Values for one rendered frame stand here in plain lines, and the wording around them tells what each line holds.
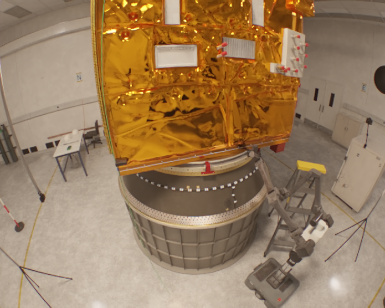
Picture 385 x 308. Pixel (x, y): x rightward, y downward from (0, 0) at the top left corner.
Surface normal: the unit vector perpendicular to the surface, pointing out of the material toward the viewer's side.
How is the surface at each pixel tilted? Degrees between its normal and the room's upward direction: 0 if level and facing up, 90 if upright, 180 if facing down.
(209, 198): 62
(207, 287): 0
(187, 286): 0
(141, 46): 90
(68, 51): 90
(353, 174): 90
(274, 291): 0
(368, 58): 90
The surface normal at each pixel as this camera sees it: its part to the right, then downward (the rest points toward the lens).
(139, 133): 0.34, 0.40
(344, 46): -0.93, 0.19
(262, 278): -0.01, -0.87
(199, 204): 0.04, 0.04
